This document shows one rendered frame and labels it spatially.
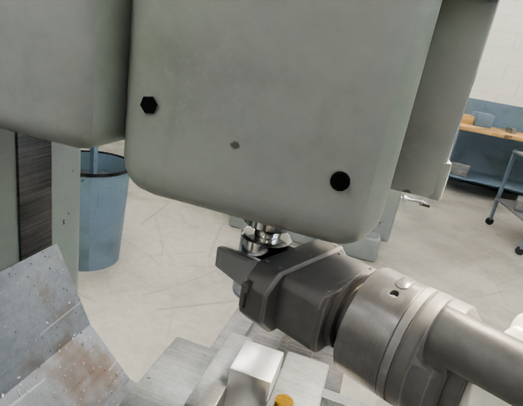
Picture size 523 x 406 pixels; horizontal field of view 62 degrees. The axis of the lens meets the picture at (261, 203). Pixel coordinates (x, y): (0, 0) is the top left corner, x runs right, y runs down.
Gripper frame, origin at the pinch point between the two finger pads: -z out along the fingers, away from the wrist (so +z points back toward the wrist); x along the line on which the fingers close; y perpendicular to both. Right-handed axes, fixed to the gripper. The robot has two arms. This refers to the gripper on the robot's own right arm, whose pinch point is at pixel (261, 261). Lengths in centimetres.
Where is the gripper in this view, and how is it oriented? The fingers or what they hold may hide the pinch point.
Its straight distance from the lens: 40.8
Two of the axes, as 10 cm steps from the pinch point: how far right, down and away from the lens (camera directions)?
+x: -6.6, 1.5, -7.3
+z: 7.3, 3.3, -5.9
